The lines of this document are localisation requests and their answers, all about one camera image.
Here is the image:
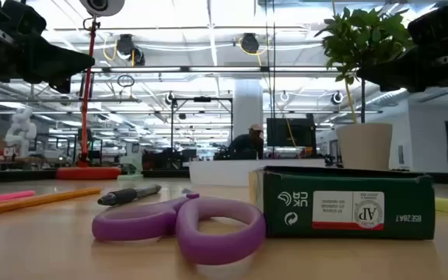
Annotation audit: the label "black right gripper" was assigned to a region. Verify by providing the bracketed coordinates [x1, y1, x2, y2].
[358, 0, 448, 93]

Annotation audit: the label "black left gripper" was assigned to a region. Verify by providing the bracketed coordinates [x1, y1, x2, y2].
[0, 0, 95, 94]

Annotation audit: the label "green crayon box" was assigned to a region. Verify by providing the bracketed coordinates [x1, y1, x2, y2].
[249, 166, 436, 240]

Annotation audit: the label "orange pencil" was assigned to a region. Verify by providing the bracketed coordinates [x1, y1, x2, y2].
[0, 187, 102, 218]

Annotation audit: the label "black marker pen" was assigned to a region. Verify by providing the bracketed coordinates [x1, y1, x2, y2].
[96, 184, 163, 206]

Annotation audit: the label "clear pencil case purple lid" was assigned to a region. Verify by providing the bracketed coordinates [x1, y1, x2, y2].
[187, 158, 326, 187]

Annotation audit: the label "purple handled scissors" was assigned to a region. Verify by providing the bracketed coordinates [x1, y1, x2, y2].
[91, 188, 267, 267]

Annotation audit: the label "green plant in white pot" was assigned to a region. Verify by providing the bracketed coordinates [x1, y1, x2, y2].
[315, 6, 418, 172]

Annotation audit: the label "red desk lamp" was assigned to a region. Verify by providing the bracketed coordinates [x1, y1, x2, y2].
[55, 0, 126, 180]

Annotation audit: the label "black monitor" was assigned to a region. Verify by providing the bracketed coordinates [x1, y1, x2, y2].
[266, 117, 317, 156]

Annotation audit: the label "mint green stapler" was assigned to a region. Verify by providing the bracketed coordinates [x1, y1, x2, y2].
[117, 155, 144, 180]

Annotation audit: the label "white pillar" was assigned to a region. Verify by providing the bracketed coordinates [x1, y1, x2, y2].
[232, 79, 264, 152]

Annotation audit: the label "person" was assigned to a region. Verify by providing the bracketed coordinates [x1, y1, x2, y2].
[227, 124, 266, 160]

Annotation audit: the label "black ceiling cable reel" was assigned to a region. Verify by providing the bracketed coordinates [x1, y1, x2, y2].
[115, 33, 146, 66]
[240, 33, 260, 54]

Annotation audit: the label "black aluminium table frame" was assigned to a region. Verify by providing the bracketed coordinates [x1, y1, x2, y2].
[0, 169, 448, 186]

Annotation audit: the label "black metal rig frame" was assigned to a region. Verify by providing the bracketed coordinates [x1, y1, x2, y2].
[170, 96, 234, 159]

